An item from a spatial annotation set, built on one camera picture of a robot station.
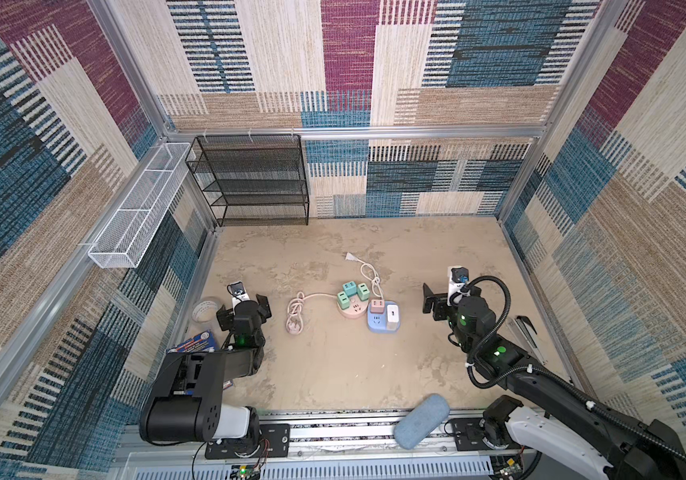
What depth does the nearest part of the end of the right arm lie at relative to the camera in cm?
71

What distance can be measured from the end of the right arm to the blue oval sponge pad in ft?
0.77

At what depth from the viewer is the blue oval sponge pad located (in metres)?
0.74
